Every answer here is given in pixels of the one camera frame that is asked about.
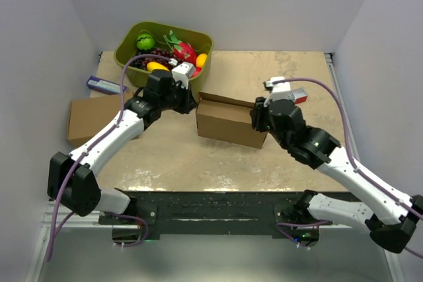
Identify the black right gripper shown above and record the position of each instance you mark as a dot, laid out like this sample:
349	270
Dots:
257	112

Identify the orange toy fruit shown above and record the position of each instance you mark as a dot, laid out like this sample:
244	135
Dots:
201	60

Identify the closed brown cardboard box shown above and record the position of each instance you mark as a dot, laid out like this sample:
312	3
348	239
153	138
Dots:
88	116

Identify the dark purple toy grapes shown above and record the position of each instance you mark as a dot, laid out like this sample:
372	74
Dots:
160	56

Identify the olive green plastic bin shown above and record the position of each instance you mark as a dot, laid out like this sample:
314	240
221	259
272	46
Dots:
201	42

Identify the red toy apple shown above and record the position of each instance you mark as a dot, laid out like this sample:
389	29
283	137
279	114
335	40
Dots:
197	71

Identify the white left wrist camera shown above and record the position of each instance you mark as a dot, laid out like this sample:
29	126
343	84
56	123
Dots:
182	73

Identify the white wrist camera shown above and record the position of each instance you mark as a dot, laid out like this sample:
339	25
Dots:
278	89
182	73

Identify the purple rectangular box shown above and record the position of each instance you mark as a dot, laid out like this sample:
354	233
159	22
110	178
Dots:
103	86

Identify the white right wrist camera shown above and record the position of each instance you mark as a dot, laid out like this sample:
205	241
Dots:
278	89

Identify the pink toy dragon fruit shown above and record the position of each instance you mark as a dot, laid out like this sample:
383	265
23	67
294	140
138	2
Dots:
181	49

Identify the green toy melon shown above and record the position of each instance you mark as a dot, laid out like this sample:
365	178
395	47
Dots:
145	42

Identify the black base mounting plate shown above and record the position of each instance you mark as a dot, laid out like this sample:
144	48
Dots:
224	213

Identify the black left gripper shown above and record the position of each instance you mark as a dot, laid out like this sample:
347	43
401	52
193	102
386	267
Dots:
190	102

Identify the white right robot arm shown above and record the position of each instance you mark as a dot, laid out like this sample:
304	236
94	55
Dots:
388	215

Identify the red white snack packet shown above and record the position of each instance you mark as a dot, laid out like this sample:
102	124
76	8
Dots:
298	96

